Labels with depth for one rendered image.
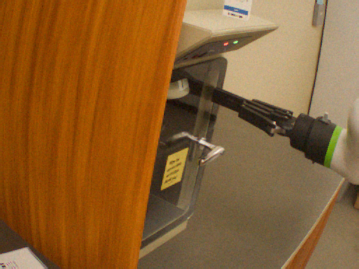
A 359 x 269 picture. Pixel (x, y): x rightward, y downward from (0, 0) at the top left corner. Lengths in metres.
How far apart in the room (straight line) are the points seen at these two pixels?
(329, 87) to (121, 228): 3.24
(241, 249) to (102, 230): 0.47
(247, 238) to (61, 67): 0.71
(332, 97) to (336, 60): 0.32
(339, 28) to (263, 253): 2.82
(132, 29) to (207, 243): 0.67
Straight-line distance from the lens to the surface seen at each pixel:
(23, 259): 1.05
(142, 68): 0.77
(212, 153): 1.11
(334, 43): 3.92
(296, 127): 1.03
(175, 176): 1.11
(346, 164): 0.99
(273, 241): 1.36
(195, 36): 0.81
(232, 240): 1.32
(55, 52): 0.89
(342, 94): 3.97
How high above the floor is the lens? 1.67
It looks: 24 degrees down
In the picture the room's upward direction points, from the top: 11 degrees clockwise
